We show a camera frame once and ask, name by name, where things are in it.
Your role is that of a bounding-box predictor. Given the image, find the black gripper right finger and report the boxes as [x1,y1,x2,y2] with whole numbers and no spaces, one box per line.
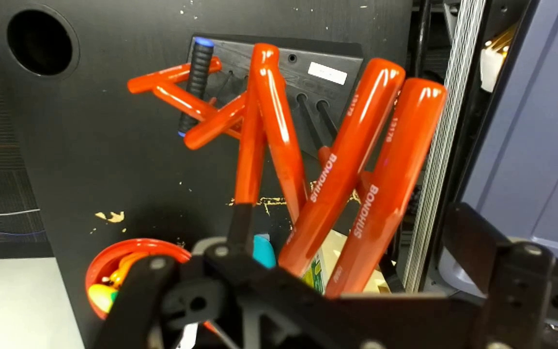
[444,202,557,349]

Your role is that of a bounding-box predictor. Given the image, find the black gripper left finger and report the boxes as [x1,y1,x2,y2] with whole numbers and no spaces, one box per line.
[92,204,276,349]

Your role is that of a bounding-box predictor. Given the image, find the black wedge wrench holder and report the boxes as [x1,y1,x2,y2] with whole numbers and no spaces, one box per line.
[177,35,367,216]

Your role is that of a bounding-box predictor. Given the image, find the yellow toy banana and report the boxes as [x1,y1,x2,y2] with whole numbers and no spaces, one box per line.
[86,282,121,316]

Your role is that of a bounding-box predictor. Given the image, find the red plastic bowl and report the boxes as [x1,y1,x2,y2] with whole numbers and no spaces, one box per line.
[84,237,196,326]

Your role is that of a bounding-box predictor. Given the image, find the dark storage bin lid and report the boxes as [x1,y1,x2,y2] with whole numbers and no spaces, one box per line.
[458,0,558,268]

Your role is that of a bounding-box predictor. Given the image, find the aluminium extrusion rail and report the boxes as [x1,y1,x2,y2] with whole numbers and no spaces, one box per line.
[400,0,489,295]

